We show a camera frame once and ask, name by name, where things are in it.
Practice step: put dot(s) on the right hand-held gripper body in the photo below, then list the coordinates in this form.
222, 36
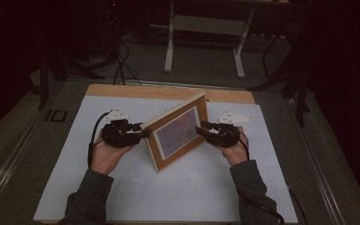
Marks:
228, 134

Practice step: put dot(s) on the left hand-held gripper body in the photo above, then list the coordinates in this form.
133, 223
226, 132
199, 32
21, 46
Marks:
118, 132

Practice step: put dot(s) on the wooden picture frame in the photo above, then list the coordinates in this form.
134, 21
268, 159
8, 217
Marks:
178, 134

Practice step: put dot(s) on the person's right hand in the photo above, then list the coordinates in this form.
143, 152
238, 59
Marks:
236, 153

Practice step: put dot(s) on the person's left hand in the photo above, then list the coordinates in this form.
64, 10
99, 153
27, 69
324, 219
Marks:
106, 156

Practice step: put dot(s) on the white table mat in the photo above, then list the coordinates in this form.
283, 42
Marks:
200, 193

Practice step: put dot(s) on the black metal stand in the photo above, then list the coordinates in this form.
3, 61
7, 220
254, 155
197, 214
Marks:
43, 81
300, 93

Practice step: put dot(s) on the white metal desk frame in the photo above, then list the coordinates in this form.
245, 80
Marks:
169, 47

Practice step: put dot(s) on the metal floor rail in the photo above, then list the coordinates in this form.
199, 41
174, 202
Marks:
6, 168
318, 162

